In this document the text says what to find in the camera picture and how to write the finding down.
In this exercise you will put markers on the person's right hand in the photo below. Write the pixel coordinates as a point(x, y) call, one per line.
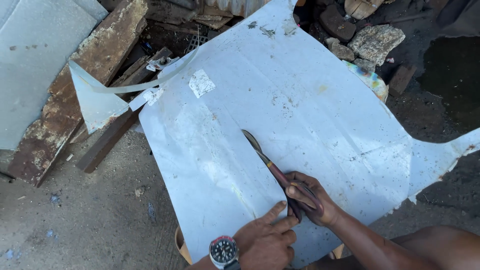
point(313, 204)

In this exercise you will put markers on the person's left hand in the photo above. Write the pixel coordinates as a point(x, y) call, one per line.
point(262, 243)

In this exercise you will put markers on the large white sheet metal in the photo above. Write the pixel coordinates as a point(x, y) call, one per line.
point(285, 112)

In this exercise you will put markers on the black dial wristwatch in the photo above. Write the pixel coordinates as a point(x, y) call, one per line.
point(224, 251)

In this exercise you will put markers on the person's leg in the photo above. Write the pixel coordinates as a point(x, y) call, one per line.
point(442, 245)

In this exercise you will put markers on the iridescent metal scrap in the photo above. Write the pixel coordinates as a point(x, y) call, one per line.
point(369, 79)

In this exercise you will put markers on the small dark wood block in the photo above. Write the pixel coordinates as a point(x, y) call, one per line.
point(401, 79)

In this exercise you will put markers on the small pale rock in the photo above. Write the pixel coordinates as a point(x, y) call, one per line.
point(339, 48)

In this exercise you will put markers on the large pale rock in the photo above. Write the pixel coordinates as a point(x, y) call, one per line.
point(376, 43)

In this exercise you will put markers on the dark brown brick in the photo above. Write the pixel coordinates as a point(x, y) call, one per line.
point(336, 23)

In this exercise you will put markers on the dark wooden plank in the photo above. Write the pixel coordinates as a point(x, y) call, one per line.
point(108, 138)

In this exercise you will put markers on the curled white metal strip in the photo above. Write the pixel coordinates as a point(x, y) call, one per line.
point(150, 80)

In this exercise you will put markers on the small white metal offcut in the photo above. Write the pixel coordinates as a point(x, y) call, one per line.
point(95, 103)

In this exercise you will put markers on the heap of scrap wood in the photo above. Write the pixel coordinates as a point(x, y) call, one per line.
point(187, 15)

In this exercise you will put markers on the rusty wide metal beam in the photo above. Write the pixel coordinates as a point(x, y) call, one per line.
point(75, 93)

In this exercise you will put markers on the grey corrugated metal sheet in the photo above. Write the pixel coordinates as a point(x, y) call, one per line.
point(33, 60)

